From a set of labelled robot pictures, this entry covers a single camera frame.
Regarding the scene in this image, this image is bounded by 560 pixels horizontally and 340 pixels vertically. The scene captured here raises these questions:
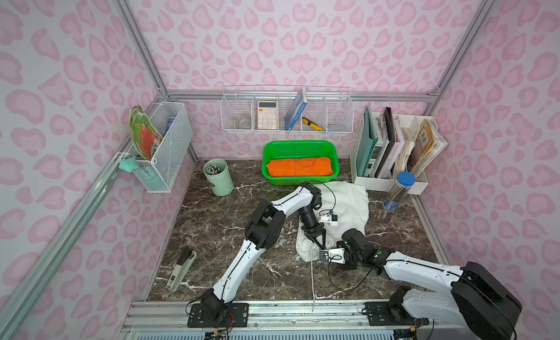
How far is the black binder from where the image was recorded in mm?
882

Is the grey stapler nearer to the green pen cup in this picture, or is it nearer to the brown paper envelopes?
the green pen cup

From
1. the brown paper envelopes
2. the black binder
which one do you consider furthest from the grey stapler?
the brown paper envelopes

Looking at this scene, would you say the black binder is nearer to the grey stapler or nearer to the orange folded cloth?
the orange folded cloth

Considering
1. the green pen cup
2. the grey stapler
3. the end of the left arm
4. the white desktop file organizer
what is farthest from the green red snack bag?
the white desktop file organizer

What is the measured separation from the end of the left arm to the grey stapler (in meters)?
0.46

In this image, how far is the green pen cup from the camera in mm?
950

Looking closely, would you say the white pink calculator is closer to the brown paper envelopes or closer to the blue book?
the blue book

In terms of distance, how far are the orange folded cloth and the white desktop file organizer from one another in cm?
15

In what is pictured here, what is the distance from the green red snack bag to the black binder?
88 cm

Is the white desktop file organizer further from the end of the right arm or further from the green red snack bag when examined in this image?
the green red snack bag

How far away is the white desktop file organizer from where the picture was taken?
938mm

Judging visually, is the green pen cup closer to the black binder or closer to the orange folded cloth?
the orange folded cloth

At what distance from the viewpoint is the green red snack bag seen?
0.69m

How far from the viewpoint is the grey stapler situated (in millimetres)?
796
